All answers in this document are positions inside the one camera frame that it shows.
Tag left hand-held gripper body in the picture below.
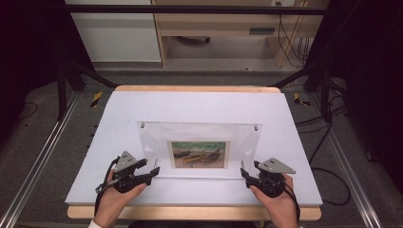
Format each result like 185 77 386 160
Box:
94 150 147 195

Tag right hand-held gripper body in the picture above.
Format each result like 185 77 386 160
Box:
255 157 297 199

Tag clear acrylic photo frame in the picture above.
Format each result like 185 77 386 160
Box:
136 121 263 181

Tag person's right hand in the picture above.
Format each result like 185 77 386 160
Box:
249 174 299 223

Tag person's left hand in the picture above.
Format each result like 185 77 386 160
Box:
94 178 147 223

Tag boat painting print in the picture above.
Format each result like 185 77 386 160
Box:
166 140 231 170

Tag wooden table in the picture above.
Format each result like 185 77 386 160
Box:
67 85 322 221

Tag yellow black floor tape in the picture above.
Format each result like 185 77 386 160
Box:
90 91 104 108
293 92 312 107

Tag white table board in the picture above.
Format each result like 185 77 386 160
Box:
65 91 323 207

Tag black metal stand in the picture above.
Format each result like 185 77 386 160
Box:
272 60 336 123
55 56 118 122

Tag white cabinet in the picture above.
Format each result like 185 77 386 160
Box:
65 0 163 64

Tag dark curtain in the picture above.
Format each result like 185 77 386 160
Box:
312 0 403 194
0 0 96 141

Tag wooden desk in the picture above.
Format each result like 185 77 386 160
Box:
151 0 331 68

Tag black horizontal bar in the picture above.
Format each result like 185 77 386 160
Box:
65 4 329 16

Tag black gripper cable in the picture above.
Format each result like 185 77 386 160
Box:
93 157 120 217
283 184 301 224

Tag black floor cable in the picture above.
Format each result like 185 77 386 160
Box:
296 94 353 207
17 102 39 122

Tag aluminium floor rail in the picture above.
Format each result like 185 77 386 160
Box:
0 91 80 228
308 93 383 228

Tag black hanging cables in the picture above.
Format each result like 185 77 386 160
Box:
275 1 310 68

